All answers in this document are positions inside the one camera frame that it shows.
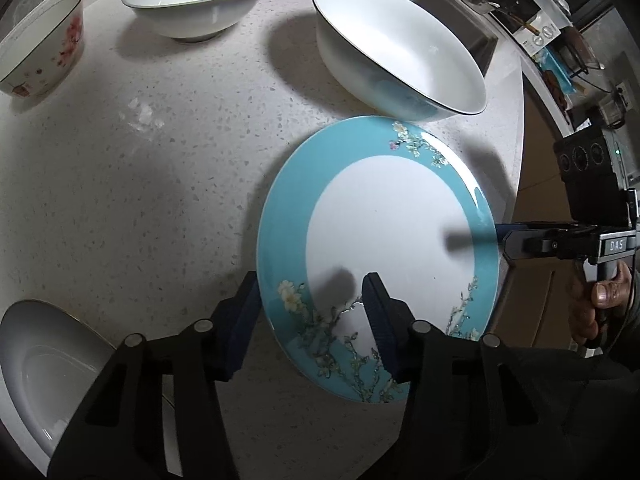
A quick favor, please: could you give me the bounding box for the person's right hand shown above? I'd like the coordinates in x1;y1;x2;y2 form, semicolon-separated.
568;260;634;346

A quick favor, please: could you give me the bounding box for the floral small ceramic bowl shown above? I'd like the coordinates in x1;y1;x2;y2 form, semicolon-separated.
1;0;85;99

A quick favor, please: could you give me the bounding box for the teal floral plate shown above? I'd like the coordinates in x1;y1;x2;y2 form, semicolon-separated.
256;116;500;403

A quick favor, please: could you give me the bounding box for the large white bowl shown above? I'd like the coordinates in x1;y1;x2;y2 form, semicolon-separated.
312;0;487;122

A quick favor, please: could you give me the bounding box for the white microwave oven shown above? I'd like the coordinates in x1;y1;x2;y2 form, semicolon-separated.
488;0;560;58

